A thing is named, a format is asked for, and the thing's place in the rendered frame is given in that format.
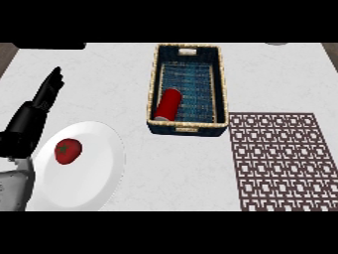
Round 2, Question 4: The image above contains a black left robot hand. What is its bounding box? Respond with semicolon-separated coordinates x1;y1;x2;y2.
0;65;66;160

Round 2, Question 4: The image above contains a red can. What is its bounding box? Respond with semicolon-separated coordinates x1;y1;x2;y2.
152;87;183;122

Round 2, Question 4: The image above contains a dark blue wicker basket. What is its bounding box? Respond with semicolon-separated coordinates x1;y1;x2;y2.
144;43;230;138

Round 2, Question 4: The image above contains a brown patterned placemat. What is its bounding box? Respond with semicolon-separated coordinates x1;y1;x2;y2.
227;112;338;212

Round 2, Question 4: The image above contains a red tomato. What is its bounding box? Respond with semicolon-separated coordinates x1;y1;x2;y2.
53;137;84;166

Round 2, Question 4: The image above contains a white round plate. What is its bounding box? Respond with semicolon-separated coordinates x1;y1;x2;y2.
23;120;127;212

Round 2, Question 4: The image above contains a black flat appliance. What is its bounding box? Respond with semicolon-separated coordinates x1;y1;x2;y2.
12;42;87;51

